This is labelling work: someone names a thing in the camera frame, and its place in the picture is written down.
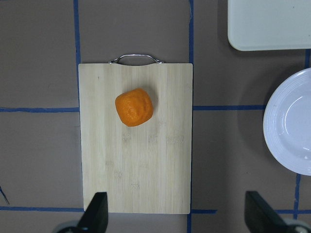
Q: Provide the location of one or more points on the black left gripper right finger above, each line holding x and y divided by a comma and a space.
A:
260, 217

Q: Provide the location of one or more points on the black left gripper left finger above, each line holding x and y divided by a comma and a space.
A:
95, 218

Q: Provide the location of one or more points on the white round plate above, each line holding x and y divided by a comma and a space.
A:
287, 123

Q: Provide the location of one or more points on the orange fruit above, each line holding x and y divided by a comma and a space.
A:
134, 107

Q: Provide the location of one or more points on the cream bear tray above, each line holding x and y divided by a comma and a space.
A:
255, 25

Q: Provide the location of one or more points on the bamboo cutting board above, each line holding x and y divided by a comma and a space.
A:
146, 168

